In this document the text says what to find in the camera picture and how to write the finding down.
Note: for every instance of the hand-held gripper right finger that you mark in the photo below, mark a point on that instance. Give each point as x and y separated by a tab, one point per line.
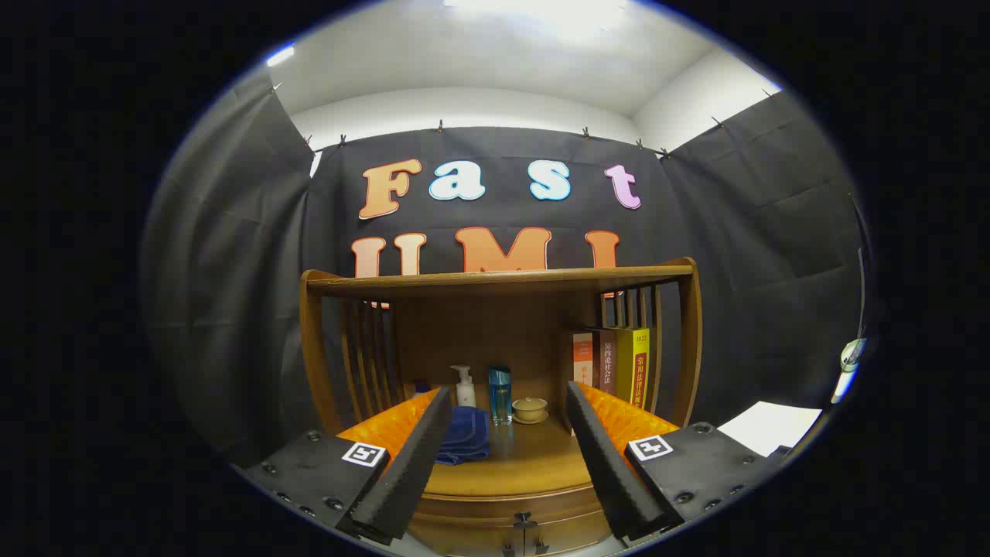
611	472

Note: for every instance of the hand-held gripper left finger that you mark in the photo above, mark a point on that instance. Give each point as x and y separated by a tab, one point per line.
410	472

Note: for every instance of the wooden drawer with black knob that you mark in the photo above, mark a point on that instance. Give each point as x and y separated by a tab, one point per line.
479	522

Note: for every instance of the blue folded towel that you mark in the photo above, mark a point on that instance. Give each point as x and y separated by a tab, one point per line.
468	437

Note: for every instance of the white pump bottle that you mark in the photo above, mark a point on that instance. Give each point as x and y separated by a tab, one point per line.
465	394

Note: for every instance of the beige lidded tea bowl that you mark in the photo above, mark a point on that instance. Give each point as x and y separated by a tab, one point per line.
530	410

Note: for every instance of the yellow book with red label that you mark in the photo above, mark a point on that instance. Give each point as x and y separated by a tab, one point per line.
636	367

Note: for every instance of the brown book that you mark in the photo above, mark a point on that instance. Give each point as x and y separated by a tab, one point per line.
605	363

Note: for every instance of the cream book with orange band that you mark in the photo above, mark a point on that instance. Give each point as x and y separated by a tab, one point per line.
582	360

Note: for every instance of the blue glass bottle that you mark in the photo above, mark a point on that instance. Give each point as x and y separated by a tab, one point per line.
500	398

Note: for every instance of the white device with black slots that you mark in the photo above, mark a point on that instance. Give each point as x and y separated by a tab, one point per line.
773	425

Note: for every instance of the white and green object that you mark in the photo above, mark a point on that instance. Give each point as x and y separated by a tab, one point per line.
851	356

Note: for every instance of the black backdrop cloth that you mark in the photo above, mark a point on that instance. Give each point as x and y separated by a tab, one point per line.
232	271

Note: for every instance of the wooden cabinet frame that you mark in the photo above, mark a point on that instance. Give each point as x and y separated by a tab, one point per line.
495	325

